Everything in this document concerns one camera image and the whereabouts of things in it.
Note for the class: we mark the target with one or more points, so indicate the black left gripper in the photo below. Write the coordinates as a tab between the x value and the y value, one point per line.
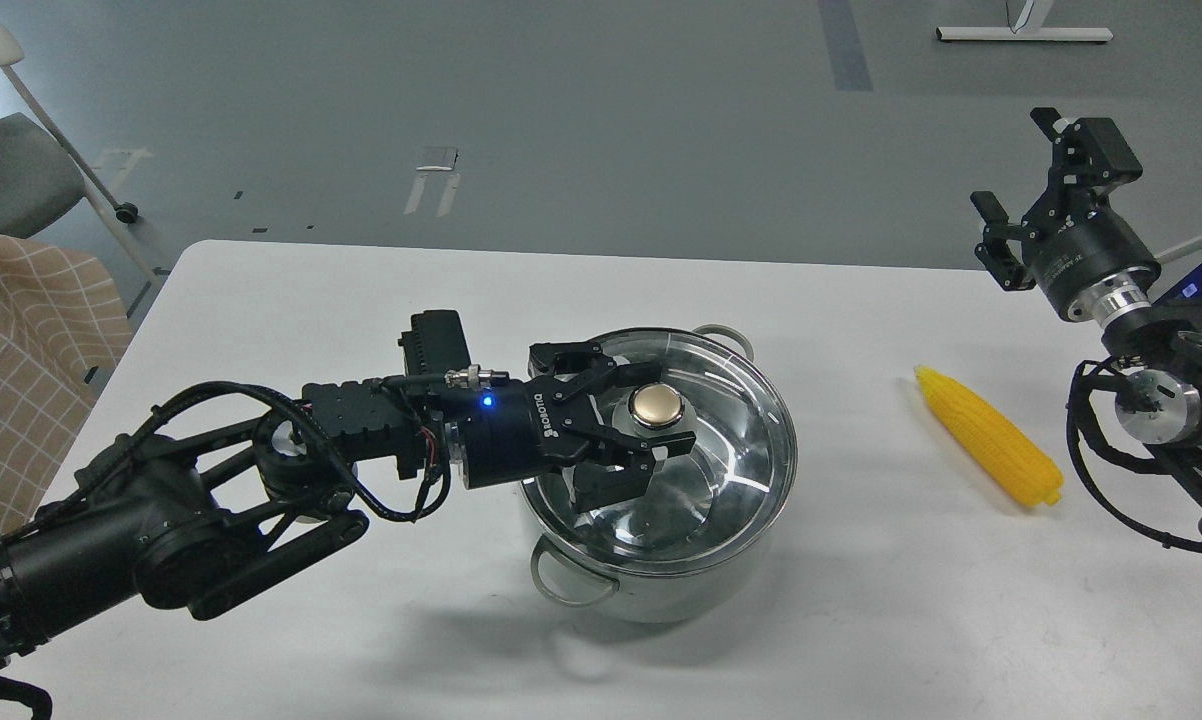
506	433

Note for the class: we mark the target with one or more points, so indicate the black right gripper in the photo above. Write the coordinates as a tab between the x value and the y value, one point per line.
1090	159

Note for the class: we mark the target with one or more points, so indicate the glass pot lid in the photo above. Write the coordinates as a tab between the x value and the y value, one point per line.
702	508

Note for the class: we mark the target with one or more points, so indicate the yellow corn cob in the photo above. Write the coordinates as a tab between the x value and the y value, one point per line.
998	446

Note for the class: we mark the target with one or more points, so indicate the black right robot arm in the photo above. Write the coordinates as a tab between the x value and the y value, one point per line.
1140	408

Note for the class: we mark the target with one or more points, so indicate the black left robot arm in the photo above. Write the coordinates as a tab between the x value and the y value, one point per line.
230	488

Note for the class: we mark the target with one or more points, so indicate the stainless steel pot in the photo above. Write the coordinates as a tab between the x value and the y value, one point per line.
638	598

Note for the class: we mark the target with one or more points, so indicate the white desk leg base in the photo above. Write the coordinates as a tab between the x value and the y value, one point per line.
1028	26

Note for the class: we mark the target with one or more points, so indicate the beige checkered cloth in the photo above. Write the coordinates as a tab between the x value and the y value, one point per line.
60	316

